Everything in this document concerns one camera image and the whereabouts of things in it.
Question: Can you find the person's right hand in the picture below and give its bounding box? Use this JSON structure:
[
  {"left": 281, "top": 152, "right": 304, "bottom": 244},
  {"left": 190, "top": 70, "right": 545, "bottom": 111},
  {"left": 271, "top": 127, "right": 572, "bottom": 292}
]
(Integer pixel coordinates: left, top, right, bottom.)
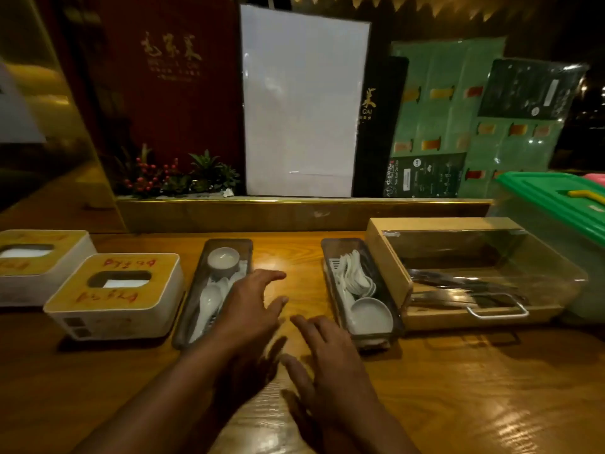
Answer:
[{"left": 279, "top": 314, "right": 379, "bottom": 426}]

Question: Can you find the wooden box with clear lid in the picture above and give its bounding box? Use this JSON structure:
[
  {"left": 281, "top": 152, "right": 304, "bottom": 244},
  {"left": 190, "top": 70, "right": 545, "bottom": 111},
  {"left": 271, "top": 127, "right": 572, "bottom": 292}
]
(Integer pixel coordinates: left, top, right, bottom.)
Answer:
[{"left": 364, "top": 217, "right": 589, "bottom": 332}]

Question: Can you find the person's left forearm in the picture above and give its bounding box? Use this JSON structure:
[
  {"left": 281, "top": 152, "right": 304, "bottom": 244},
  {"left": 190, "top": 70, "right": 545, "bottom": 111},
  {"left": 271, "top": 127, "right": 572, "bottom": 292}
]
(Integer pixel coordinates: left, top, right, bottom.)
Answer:
[{"left": 71, "top": 340, "right": 246, "bottom": 454}]

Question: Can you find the small white bowl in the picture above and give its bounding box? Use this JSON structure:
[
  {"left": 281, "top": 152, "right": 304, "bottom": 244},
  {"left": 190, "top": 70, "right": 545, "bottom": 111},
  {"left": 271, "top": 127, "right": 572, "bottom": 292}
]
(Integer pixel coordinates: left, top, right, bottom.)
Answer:
[
  {"left": 207, "top": 247, "right": 241, "bottom": 279},
  {"left": 349, "top": 297, "right": 395, "bottom": 336}
]

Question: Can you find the green menu with dark panel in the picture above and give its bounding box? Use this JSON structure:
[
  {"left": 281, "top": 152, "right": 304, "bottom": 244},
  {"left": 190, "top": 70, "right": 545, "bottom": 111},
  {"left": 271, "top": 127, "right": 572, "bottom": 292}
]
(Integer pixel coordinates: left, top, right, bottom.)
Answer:
[{"left": 457, "top": 59, "right": 589, "bottom": 199}]

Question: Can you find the white blank board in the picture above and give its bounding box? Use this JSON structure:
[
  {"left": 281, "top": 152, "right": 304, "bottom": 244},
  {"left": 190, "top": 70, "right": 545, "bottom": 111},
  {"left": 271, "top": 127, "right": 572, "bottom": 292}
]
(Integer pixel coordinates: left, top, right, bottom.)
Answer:
[{"left": 239, "top": 4, "right": 372, "bottom": 199}]

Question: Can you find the black menu folder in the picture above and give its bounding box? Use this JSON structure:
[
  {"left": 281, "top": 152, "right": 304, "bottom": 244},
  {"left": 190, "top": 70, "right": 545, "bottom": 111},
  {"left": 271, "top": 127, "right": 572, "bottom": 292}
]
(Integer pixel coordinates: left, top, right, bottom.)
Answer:
[{"left": 352, "top": 55, "right": 410, "bottom": 198}]

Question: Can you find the yellow-top white tissue box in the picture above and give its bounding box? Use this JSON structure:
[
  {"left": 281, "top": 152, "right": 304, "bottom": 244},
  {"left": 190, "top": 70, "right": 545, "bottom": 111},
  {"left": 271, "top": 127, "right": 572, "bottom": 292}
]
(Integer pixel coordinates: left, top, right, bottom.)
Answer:
[
  {"left": 43, "top": 253, "right": 185, "bottom": 341},
  {"left": 0, "top": 229, "right": 98, "bottom": 308}
]

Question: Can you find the pile of white spoons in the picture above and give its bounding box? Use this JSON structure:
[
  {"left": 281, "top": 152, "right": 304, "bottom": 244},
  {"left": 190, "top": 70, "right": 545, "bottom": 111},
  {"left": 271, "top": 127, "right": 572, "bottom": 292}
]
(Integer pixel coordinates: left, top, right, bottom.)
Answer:
[
  {"left": 188, "top": 271, "right": 248, "bottom": 344},
  {"left": 328, "top": 250, "right": 377, "bottom": 308}
]

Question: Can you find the large green laminated menu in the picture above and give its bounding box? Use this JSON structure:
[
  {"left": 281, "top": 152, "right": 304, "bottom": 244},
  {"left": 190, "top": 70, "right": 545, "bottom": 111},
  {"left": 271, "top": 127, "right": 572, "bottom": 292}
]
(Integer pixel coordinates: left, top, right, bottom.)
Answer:
[{"left": 383, "top": 37, "right": 507, "bottom": 199}]

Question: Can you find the green-lid plastic container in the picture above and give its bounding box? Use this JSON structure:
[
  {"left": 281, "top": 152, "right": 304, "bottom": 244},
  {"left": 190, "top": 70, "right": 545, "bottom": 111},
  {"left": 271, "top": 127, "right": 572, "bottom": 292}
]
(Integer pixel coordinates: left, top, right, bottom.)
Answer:
[{"left": 487, "top": 171, "right": 605, "bottom": 325}]

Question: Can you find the person's left hand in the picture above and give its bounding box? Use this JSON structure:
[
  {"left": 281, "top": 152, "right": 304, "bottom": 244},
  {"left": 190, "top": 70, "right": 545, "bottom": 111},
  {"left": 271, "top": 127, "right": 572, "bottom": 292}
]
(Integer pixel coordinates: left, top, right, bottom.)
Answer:
[{"left": 207, "top": 268, "right": 290, "bottom": 364}]

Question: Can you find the gold mirrored panel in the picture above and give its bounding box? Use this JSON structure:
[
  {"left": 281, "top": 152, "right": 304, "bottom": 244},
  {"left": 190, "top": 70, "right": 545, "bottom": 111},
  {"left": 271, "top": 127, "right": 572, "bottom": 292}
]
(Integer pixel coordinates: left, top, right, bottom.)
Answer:
[{"left": 0, "top": 0, "right": 126, "bottom": 234}]

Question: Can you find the green plant with red berries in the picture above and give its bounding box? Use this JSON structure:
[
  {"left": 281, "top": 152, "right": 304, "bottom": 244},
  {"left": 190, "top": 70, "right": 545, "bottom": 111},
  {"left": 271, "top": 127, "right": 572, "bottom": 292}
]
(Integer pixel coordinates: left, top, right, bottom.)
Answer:
[{"left": 115, "top": 144, "right": 242, "bottom": 199}]

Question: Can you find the red menu board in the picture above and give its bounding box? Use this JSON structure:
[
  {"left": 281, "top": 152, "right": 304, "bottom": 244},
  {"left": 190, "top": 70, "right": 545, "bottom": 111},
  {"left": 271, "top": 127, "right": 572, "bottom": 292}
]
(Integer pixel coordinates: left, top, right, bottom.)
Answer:
[{"left": 96, "top": 0, "right": 245, "bottom": 185}]

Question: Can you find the tray of white spoons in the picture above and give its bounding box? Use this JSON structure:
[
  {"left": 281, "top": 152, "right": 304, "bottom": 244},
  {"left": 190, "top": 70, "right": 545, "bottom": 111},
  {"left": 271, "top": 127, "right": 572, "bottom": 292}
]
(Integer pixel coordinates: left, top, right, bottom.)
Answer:
[
  {"left": 320, "top": 237, "right": 406, "bottom": 351},
  {"left": 171, "top": 238, "right": 254, "bottom": 351}
]

